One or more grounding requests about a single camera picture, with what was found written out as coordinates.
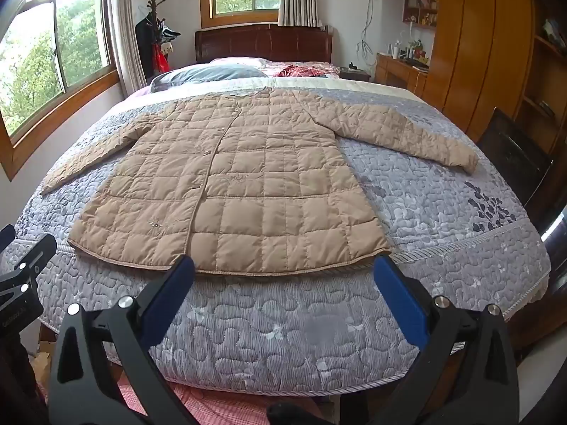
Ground blue-grey pillow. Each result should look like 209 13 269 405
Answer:
150 64 266 94

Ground wooden wall shelf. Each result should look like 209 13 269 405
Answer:
402 0 439 31

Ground wooden wardrobe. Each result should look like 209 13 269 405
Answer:
383 0 537 142

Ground open wooden bookshelf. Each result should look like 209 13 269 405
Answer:
518 0 567 155

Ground dark chair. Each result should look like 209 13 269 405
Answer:
476 107 554 206

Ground cream blanket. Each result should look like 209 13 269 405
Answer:
270 75 419 100

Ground wooden coat rack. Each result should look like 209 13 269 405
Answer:
148 0 164 76

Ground large wooden frame window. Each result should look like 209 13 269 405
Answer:
0 0 120 182

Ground black and white cloth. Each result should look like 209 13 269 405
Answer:
157 20 182 45

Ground grey patterned quilt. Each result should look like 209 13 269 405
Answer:
9 77 552 397

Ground beige quilted jacket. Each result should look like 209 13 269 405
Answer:
40 86 480 277

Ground dark nightstand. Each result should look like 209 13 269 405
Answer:
339 67 370 83

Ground white wall cables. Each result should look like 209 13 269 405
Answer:
360 0 374 56

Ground pink checkered cloth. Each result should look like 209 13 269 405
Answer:
38 378 311 425

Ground dark wooden headboard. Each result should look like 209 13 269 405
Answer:
195 24 335 65

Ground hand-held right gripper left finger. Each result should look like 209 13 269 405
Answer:
48 254 200 425

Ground cardboard box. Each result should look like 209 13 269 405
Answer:
33 341 56 386

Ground pink floral blanket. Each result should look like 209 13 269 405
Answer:
208 57 342 79

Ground wooden desk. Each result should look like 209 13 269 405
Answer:
376 52 430 98

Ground red patterned cloth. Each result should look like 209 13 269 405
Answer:
272 64 326 79

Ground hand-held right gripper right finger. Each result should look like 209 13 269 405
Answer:
373 254 521 425

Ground plain beige curtain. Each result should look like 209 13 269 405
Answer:
106 0 149 96

